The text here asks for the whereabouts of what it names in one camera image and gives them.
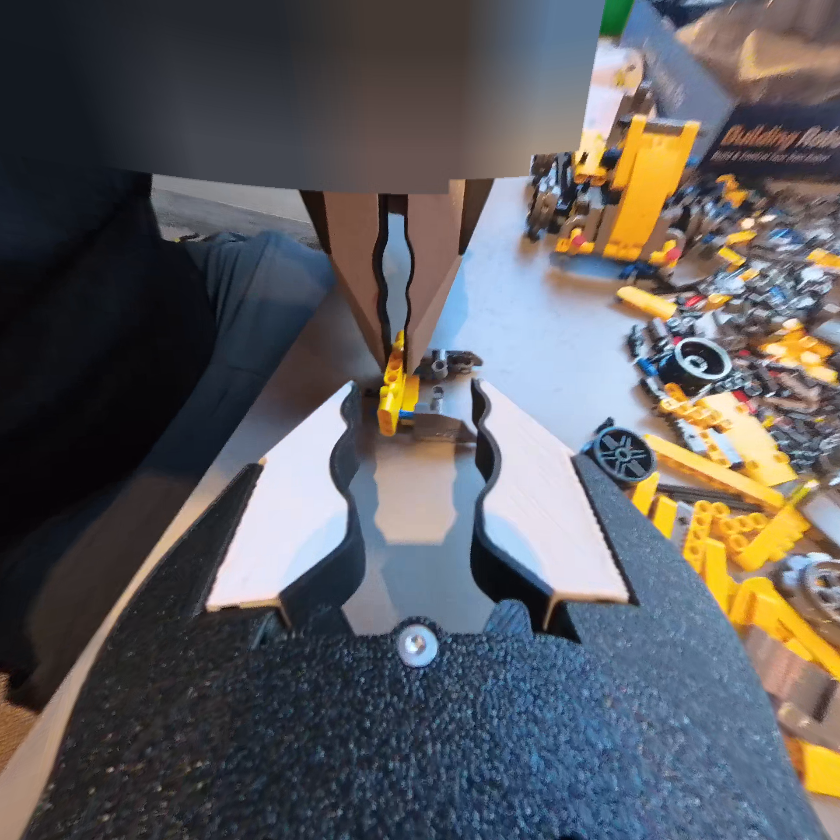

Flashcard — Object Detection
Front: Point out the dark kit box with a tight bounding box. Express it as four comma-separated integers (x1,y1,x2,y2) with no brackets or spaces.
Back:
622,0,840,179

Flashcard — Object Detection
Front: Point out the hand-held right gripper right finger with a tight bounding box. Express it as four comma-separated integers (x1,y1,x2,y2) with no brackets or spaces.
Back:
470,377,634,634

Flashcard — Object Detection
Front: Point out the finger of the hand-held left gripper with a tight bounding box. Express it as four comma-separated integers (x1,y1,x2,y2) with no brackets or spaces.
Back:
322,192,389,372
400,192,462,366

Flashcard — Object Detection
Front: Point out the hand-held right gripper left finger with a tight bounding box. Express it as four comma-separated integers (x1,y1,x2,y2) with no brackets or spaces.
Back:
205,379,367,630

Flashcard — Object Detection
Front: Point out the yellow rounded toy panel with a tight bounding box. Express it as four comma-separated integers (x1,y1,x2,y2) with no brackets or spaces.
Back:
616,284,678,322

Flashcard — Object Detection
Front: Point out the white instruction manual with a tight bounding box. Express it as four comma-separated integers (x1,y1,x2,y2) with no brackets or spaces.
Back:
579,38,648,143

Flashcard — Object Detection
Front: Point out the grey toy battery box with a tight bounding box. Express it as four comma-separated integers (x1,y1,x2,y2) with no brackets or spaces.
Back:
743,625,840,737

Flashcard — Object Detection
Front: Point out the pile of loose toy bricks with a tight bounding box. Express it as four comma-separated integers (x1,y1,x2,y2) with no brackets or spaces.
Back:
591,169,840,800

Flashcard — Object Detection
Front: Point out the partly built yellow toy vehicle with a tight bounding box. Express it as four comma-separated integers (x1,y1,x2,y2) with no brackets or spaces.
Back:
524,113,703,268

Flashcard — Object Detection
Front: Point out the grey striped wedge brick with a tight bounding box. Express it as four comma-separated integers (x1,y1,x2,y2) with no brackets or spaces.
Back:
412,386,478,443

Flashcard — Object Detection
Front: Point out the grey toy wheel hub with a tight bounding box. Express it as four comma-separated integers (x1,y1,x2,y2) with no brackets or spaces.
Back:
773,553,840,632

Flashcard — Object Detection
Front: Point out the grey desk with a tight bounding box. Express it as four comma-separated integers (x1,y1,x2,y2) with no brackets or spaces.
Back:
0,38,840,840

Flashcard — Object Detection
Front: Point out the black toy wheel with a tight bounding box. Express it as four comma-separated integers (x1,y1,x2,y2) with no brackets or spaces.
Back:
657,335,734,389
589,425,658,488

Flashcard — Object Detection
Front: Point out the person's dark clothing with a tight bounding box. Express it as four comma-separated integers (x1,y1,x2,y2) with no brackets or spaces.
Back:
0,169,337,713

